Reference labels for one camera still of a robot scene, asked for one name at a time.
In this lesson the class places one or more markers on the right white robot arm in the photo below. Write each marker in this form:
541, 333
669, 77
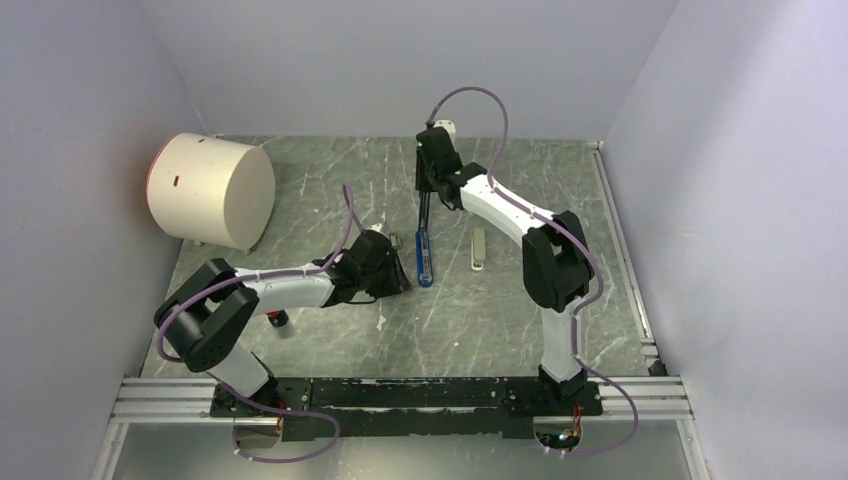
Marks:
556, 268

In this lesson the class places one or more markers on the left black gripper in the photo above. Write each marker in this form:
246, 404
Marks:
396, 280

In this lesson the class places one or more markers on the cream cylindrical container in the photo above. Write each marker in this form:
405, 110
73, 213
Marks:
213, 191

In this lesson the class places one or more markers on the beige white stapler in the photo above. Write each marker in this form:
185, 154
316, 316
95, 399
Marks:
478, 250

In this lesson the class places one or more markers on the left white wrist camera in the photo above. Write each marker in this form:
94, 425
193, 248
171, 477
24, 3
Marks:
386, 230

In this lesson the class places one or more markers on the black bottle red cap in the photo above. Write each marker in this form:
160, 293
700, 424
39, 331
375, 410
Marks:
278, 319

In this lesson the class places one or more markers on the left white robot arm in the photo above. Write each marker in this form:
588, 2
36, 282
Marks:
205, 318

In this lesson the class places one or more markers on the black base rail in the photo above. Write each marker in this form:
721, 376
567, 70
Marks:
356, 407

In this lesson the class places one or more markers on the blue black stapler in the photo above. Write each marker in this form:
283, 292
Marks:
423, 255

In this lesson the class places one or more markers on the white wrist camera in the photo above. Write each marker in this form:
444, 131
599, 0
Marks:
386, 230
449, 126

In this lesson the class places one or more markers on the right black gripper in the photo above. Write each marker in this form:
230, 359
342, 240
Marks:
420, 183

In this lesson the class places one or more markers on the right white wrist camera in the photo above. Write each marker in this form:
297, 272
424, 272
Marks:
449, 126

